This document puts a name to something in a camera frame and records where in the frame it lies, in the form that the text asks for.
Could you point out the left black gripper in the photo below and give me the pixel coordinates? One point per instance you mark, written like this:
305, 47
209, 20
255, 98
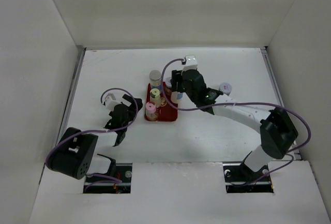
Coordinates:
132, 106

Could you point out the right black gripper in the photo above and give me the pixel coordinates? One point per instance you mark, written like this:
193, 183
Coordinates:
177, 77

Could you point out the tall bottle silver cap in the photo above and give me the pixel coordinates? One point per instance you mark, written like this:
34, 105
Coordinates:
176, 97

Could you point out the tall bottle grey cap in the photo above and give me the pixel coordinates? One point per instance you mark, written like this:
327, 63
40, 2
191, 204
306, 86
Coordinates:
155, 79

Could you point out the pink cap spice bottle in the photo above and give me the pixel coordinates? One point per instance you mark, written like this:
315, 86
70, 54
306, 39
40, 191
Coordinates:
151, 111

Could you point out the yellow cap spice bottle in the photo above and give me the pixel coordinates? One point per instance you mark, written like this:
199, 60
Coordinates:
155, 97

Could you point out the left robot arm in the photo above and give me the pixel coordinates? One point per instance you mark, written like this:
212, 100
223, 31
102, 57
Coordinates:
78, 153

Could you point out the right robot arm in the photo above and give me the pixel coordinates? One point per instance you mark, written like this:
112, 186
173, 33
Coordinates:
277, 131

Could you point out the red lacquer tray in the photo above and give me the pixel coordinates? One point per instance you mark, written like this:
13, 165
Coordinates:
165, 113

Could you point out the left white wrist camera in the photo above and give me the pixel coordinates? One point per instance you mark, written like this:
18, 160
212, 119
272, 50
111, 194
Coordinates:
110, 102

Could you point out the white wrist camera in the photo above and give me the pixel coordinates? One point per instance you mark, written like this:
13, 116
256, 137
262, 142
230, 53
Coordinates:
189, 63
110, 102

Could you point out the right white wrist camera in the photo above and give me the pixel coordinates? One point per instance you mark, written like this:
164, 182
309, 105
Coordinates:
189, 63

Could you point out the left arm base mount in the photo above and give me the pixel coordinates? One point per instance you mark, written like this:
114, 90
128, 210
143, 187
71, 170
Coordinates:
107, 176

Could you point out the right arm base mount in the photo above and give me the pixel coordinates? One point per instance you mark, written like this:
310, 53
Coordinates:
240, 180

